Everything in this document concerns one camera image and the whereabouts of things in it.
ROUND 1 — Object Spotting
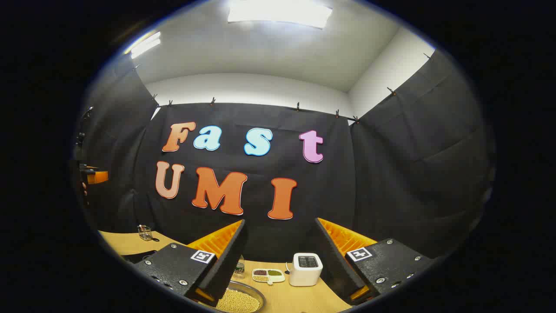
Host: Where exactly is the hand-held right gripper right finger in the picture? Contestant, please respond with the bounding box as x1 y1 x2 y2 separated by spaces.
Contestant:
315 217 435 305

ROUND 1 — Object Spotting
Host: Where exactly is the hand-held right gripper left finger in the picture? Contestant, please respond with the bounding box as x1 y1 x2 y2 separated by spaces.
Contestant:
135 219 249 307

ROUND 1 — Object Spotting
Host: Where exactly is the steel pot with soybeans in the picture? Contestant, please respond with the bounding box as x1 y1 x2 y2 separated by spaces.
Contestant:
208 280 266 313

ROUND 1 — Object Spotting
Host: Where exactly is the black induction cooktop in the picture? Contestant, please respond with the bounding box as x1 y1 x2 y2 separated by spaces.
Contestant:
122 250 158 264

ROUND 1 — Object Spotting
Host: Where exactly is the white toaster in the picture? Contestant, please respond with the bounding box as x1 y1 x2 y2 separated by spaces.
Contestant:
288 253 324 287

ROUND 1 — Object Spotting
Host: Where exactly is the white divided dish with beans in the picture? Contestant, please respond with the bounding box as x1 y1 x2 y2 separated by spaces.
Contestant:
252 268 286 285

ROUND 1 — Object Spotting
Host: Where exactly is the ceiling light panel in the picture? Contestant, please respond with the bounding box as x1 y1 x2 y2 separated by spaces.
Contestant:
125 31 162 60
228 0 333 29

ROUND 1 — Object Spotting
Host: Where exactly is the row of black cloth clips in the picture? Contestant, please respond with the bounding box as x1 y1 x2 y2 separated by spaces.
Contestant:
132 52 433 124

